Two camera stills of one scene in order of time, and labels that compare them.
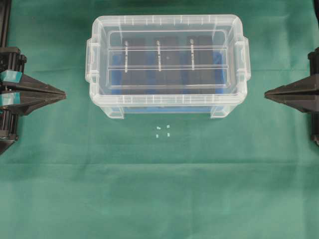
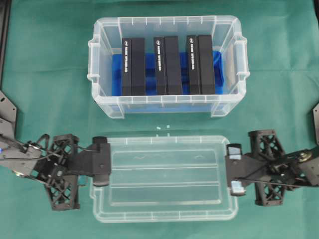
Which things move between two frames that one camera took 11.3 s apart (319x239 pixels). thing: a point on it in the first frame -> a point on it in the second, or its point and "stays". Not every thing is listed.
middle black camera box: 168,66 stays
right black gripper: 303,94 -> 273,170
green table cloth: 73,174 stays
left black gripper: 34,94 -> 58,168
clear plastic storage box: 168,64 stays
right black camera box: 201,64 stays
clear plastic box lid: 167,59 -> 166,179
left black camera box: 134,66 stays
